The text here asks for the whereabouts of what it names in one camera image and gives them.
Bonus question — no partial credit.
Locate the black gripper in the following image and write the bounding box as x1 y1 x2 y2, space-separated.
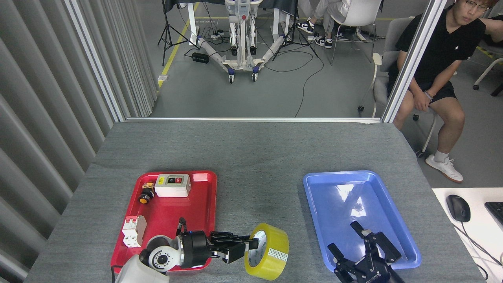
182 231 260 268
327 221 405 283

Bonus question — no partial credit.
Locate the yellow tape roll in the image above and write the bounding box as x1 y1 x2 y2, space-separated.
244 222 290 281

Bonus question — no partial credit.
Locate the blue plastic tray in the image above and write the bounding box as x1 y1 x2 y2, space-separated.
303 170 422 274

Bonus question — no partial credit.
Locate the red plastic tray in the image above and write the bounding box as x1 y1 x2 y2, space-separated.
111 170 217 272

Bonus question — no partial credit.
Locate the grey felt table cloth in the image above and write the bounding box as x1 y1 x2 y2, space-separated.
24 120 486 283

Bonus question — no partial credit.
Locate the black orange push button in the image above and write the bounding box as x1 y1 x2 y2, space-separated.
138 182 155 204

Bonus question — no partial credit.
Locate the white red circuit breaker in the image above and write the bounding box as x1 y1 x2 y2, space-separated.
122 215 147 248

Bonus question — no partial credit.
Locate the black computer mouse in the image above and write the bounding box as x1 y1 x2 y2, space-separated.
446 195 471 223

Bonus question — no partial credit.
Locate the white desk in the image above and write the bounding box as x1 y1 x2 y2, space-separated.
432 187 503 283

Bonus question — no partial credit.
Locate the black keyboard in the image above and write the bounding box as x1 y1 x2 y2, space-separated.
485 201 503 230

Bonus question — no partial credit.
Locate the white stand on wheels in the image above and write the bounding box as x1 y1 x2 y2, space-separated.
196 0 285 84

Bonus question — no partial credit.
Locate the black tripod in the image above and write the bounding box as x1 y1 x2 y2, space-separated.
157 0 199 66
272 12 319 61

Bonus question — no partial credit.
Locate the grey white office chair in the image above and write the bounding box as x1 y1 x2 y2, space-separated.
358 17 439 158

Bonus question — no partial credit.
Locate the person on grey chair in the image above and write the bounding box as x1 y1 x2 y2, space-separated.
387 0 497 184

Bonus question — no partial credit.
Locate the white shell chair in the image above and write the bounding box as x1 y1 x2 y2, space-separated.
322 0 384 65

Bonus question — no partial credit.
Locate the person on white chair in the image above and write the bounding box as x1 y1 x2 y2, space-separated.
296 0 352 49

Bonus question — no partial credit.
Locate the person with white shoe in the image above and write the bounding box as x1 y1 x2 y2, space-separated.
484 16 503 48

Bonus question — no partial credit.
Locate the white two-button switch box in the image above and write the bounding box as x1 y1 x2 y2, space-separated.
154 174 191 197

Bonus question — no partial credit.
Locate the black mouse cable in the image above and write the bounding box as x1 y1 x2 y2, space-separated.
455 221 503 272

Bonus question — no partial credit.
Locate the silver aluminium rail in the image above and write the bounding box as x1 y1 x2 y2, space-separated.
125 117 382 122

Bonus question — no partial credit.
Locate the black floor cable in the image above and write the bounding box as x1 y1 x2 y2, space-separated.
263 47 325 118

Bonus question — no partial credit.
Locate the silver aluminium post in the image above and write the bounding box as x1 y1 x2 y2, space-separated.
380 0 448 123

